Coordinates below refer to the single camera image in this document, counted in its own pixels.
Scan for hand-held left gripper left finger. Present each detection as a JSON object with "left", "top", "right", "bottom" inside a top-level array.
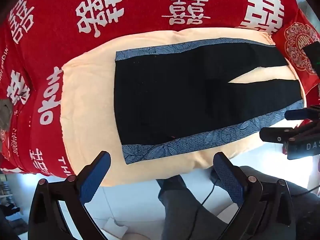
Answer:
[{"left": 28, "top": 151, "right": 112, "bottom": 240}]

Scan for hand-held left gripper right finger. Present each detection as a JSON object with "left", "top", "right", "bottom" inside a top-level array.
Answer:
[{"left": 212, "top": 152, "right": 294, "bottom": 240}]

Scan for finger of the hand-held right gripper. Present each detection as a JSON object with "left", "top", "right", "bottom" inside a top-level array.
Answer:
[
  {"left": 259, "top": 127, "right": 302, "bottom": 143},
  {"left": 284, "top": 106, "right": 320, "bottom": 121}
]

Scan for black pants with blue trim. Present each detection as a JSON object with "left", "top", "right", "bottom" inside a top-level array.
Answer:
[{"left": 114, "top": 37, "right": 302, "bottom": 165}]

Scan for person's left leg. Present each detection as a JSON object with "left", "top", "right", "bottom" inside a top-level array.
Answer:
[{"left": 157, "top": 174, "right": 228, "bottom": 240}]

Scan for black device with green light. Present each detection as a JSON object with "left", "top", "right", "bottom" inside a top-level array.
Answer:
[{"left": 301, "top": 41, "right": 320, "bottom": 74}]

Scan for red cushion with round ornament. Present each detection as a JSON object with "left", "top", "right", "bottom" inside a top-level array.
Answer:
[{"left": 271, "top": 7, "right": 320, "bottom": 98}]

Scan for cream blanket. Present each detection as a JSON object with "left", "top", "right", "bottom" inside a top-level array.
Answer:
[{"left": 60, "top": 27, "right": 308, "bottom": 188}]

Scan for cluttered shelf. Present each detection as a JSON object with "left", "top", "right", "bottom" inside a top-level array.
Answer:
[{"left": 0, "top": 175, "right": 21, "bottom": 220}]

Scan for grey cloth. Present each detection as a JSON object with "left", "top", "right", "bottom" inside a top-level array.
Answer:
[{"left": 0, "top": 99, "right": 13, "bottom": 131}]

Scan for red printed blanket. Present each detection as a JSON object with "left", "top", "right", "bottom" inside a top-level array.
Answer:
[{"left": 0, "top": 0, "right": 308, "bottom": 178}]

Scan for black cable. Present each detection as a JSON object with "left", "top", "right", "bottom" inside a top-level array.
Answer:
[{"left": 200, "top": 172, "right": 221, "bottom": 206}]

